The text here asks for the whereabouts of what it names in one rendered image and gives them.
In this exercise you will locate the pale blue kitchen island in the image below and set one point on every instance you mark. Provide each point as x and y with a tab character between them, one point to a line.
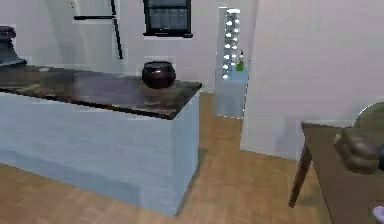
100	140

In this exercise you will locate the pale blue counter cabinet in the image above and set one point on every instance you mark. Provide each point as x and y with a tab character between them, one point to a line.
231	95

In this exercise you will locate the dark round pot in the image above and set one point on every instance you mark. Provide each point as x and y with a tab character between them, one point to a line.
159	74

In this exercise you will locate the green bottle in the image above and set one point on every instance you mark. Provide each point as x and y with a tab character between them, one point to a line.
240	63

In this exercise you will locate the black framed window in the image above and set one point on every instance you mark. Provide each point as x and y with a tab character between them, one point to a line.
167	18

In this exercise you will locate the white fridge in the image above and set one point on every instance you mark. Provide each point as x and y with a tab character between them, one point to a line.
86	36

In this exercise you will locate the brown wooden table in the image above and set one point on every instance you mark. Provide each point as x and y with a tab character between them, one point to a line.
343	176

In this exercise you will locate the brown bread loaf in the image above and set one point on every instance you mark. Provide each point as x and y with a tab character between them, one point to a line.
360	151

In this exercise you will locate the olive green round chair back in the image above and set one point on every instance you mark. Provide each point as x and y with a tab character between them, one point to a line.
371	116

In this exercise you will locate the grey coffee machine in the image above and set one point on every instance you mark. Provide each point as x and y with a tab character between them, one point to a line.
8	50

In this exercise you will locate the pale lilac small object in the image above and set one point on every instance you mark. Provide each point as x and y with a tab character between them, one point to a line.
379	213

